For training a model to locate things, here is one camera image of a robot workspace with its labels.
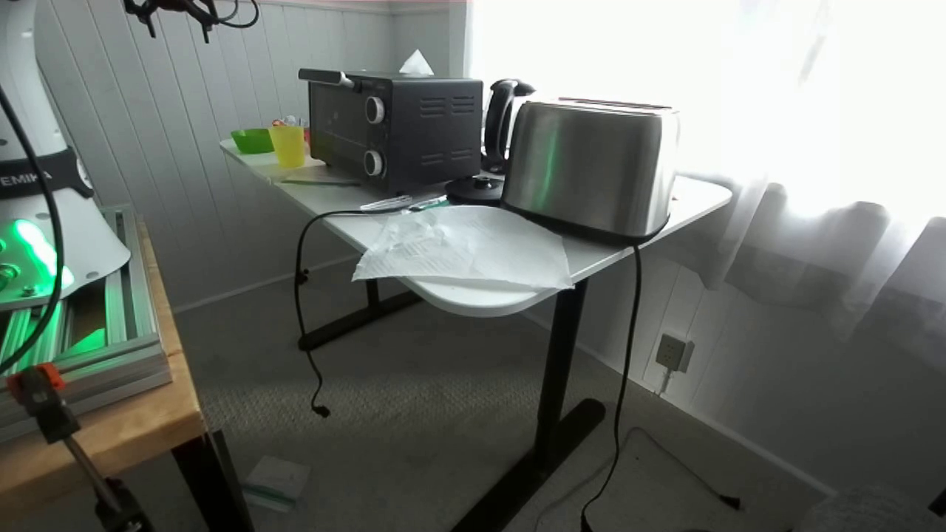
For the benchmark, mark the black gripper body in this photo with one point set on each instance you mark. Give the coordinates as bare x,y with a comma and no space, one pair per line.
172,6

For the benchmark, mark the green plastic bowl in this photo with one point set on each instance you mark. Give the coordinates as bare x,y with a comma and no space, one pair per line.
252,139

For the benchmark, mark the yellow plastic cup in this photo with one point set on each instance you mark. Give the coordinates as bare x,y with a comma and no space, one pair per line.
289,142

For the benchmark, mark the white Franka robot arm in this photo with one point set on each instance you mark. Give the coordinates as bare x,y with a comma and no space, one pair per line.
31,89

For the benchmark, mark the black toaster oven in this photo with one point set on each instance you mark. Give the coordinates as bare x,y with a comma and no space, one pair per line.
416,129

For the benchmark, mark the stainless steel toaster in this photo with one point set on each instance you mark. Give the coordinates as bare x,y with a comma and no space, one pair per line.
592,167

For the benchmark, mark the silver metal utensil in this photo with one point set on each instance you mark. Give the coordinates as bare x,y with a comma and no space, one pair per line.
386,204

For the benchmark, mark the clear green-strip zip bag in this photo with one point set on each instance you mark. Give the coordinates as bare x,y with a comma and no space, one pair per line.
417,201

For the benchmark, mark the black electric kettle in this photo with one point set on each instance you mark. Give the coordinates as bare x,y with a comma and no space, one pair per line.
501,119

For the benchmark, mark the white plastic sheet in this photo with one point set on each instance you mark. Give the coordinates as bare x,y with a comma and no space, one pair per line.
462,247

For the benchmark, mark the white round plate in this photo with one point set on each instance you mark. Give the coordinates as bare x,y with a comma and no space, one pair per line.
484,299

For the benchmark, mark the orange bar clamp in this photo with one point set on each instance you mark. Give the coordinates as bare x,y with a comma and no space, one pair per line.
55,416

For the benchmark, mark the wooden workbench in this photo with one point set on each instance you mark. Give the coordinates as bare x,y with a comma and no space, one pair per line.
107,433

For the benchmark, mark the pale foam block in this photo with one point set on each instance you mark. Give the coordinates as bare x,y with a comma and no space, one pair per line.
275,482

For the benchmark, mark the white sheer curtain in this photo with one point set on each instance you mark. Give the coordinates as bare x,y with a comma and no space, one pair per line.
787,148

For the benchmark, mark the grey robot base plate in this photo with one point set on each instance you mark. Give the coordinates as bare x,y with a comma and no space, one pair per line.
68,247

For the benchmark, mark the aluminium rail frame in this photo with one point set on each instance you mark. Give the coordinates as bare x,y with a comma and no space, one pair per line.
119,326

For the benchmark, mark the black table leg frame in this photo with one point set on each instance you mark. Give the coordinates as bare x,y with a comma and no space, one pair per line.
556,394

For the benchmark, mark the white wall plug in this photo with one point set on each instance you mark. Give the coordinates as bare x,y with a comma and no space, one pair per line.
676,352

